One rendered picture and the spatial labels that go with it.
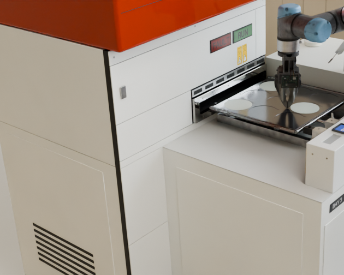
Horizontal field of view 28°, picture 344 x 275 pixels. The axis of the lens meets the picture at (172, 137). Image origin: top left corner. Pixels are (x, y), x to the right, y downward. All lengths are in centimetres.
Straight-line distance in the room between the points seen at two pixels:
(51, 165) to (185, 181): 52
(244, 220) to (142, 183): 37
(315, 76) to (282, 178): 61
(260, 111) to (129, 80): 50
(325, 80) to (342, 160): 61
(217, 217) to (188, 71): 51
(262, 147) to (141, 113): 43
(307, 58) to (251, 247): 83
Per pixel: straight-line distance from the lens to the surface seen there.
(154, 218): 244
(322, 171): 205
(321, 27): 219
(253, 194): 216
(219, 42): 247
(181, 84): 236
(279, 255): 221
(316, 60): 270
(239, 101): 248
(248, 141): 236
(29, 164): 266
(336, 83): 259
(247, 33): 260
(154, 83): 225
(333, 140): 207
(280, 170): 218
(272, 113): 238
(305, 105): 245
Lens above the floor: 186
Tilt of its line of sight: 25 degrees down
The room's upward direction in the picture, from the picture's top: 4 degrees counter-clockwise
